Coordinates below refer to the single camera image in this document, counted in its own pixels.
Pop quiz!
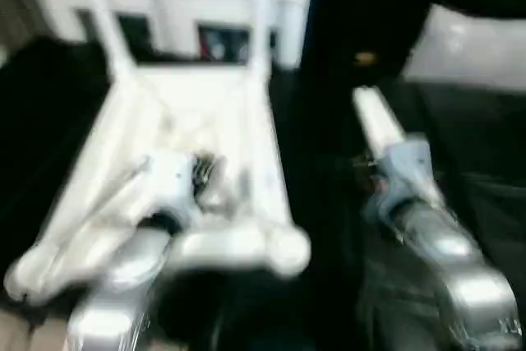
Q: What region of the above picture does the white plastic table top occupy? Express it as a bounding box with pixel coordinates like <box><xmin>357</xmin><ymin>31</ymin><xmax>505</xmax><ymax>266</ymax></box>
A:
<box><xmin>3</xmin><ymin>61</ymin><xmax>312</xmax><ymax>305</ymax></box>

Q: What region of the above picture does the black padded work mat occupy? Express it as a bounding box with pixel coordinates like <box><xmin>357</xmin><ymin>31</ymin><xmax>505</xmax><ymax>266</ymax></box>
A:
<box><xmin>0</xmin><ymin>36</ymin><xmax>526</xmax><ymax>351</ymax></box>

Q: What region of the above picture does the black cabinet with gold label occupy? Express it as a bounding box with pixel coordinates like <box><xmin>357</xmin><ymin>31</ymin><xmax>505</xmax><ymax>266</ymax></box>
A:
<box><xmin>303</xmin><ymin>0</ymin><xmax>433</xmax><ymax>77</ymax></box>

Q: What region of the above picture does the grey printed cushion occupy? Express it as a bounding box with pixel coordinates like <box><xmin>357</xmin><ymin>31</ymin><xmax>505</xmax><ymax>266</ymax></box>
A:
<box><xmin>402</xmin><ymin>3</ymin><xmax>526</xmax><ymax>90</ymax></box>

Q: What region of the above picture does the white glass-door cabinet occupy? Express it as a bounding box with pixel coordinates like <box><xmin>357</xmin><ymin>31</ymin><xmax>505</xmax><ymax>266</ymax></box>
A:
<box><xmin>40</xmin><ymin>0</ymin><xmax>312</xmax><ymax>69</ymax></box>

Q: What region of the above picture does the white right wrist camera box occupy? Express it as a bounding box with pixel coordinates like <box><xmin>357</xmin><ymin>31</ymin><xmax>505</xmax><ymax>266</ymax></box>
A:
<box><xmin>363</xmin><ymin>139</ymin><xmax>437</xmax><ymax>229</ymax></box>

